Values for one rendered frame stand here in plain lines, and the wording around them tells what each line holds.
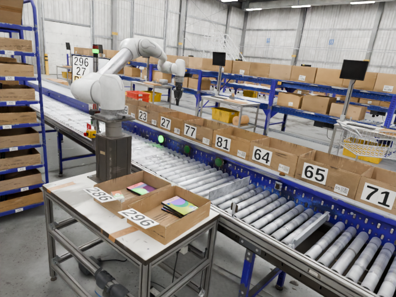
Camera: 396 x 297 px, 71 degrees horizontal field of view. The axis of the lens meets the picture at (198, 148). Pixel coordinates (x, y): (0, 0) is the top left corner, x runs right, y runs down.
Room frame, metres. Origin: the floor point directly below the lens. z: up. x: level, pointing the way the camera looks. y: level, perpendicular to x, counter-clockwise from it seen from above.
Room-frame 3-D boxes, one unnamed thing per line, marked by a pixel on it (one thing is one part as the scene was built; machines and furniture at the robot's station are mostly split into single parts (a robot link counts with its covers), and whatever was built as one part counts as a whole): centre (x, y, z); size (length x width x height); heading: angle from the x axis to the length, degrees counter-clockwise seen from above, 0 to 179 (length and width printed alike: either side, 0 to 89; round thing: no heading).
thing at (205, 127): (2.60, -0.07, 0.96); 0.39 x 0.29 x 0.17; 47
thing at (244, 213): (1.65, -0.43, 0.72); 0.52 x 0.05 x 0.05; 137
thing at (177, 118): (2.87, 0.21, 0.96); 0.39 x 0.29 x 0.17; 47
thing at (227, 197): (1.78, -0.28, 0.72); 0.52 x 0.05 x 0.05; 137
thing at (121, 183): (1.55, 0.37, 0.80); 0.38 x 0.28 x 0.10; 142
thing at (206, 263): (1.54, 0.41, 0.36); 1.00 x 0.58 x 0.72; 53
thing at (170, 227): (1.36, 0.12, 0.80); 0.38 x 0.28 x 0.10; 145
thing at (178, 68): (2.82, 0.26, 1.53); 0.13 x 0.11 x 0.16; 69
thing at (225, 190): (1.81, -0.26, 0.76); 0.46 x 0.01 x 0.09; 137
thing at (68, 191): (1.54, 0.41, 0.74); 1.00 x 0.58 x 0.03; 53
